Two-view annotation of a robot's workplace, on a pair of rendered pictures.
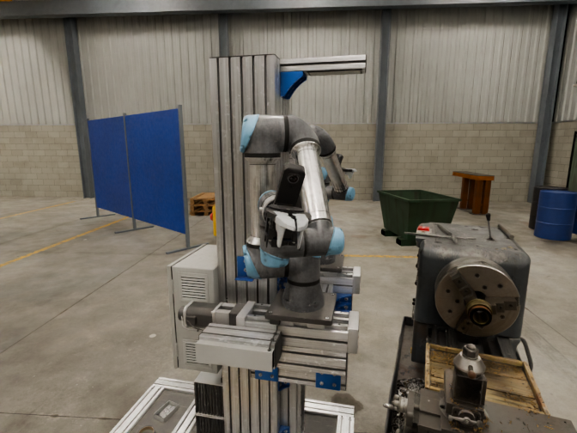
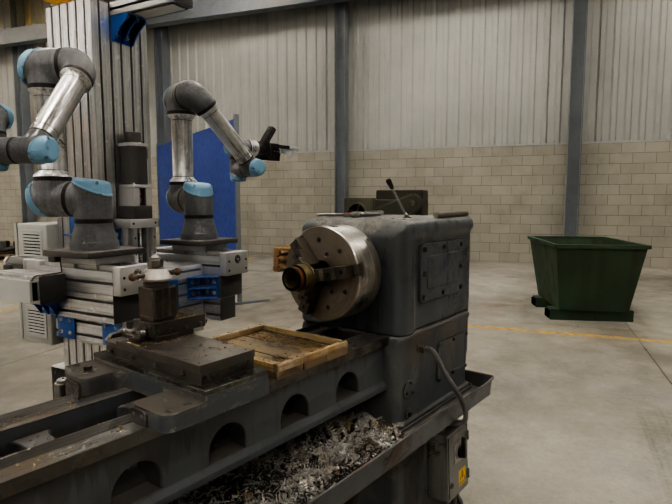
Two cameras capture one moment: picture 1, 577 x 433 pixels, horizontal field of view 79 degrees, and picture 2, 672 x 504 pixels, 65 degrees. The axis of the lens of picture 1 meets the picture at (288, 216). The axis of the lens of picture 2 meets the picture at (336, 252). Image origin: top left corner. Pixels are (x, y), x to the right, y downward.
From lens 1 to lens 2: 1.40 m
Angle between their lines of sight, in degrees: 17
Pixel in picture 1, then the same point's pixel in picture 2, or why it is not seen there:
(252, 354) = (16, 284)
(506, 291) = (345, 257)
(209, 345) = not seen: outside the picture
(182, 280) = (24, 238)
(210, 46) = (325, 47)
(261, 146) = (33, 75)
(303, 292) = (80, 229)
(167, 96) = (268, 116)
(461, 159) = not seen: outside the picture
